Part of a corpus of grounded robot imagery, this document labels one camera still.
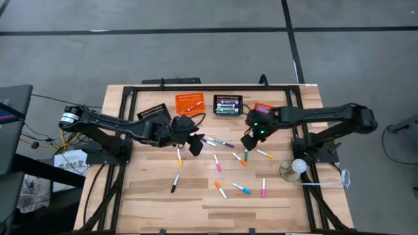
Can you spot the white cardboard box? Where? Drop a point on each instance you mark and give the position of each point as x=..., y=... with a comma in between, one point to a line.
x=70, y=163

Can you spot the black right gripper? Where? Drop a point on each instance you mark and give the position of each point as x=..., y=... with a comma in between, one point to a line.
x=261, y=122

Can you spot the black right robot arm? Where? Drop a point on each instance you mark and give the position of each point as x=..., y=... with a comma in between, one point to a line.
x=326, y=115

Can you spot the black power strip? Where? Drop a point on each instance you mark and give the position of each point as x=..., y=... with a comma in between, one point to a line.
x=176, y=81

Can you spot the black aluminium rig frame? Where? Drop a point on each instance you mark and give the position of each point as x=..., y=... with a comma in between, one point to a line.
x=212, y=88

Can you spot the thin yellow tip marker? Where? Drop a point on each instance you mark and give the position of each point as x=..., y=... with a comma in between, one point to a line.
x=264, y=154

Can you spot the pink cap white marker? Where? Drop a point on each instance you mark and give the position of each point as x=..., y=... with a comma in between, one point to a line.
x=217, y=163

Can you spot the black chair base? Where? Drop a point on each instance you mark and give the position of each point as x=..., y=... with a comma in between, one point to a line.
x=405, y=124

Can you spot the yellow cap white marker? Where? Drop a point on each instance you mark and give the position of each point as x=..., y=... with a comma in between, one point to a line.
x=179, y=158

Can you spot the orange plastic basket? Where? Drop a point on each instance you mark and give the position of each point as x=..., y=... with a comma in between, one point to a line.
x=261, y=104
x=183, y=98

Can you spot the blue cap white marker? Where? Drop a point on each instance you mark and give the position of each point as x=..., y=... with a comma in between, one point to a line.
x=241, y=188

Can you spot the thin pink marker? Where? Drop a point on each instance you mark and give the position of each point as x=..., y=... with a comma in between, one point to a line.
x=263, y=188

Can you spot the thin green marker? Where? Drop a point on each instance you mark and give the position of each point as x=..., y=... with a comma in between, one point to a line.
x=246, y=156

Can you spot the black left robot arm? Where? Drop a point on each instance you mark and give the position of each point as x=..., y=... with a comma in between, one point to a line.
x=114, y=125

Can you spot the pink highlighter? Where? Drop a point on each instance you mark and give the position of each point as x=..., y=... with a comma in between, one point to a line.
x=263, y=109

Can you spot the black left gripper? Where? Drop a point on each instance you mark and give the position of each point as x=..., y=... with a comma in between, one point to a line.
x=183, y=129

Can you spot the thin red marker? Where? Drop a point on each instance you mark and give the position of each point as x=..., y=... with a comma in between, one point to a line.
x=195, y=106

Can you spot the black stand bar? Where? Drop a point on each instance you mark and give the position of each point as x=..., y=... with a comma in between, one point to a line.
x=49, y=171

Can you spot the white cloth bag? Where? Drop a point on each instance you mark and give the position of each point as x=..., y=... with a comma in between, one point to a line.
x=32, y=192

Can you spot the computer monitor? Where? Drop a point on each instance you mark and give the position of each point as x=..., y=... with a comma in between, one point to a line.
x=8, y=114

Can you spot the purple cap white marker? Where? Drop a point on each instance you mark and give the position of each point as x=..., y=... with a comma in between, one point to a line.
x=208, y=142

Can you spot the orange cap white marker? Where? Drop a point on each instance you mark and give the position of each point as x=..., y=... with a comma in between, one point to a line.
x=239, y=159
x=220, y=190

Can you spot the teal blue whiteboard marker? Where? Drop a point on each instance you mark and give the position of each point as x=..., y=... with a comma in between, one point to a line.
x=227, y=113

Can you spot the thin dark blue marker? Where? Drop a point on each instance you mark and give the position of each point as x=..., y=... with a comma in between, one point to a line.
x=223, y=143

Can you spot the dark office desk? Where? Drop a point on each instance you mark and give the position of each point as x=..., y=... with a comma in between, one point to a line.
x=14, y=137

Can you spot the brass lamp with white bulb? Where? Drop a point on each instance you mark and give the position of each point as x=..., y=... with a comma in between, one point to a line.
x=289, y=173

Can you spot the black plastic basket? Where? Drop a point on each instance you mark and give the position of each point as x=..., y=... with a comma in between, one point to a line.
x=214, y=104
x=151, y=111

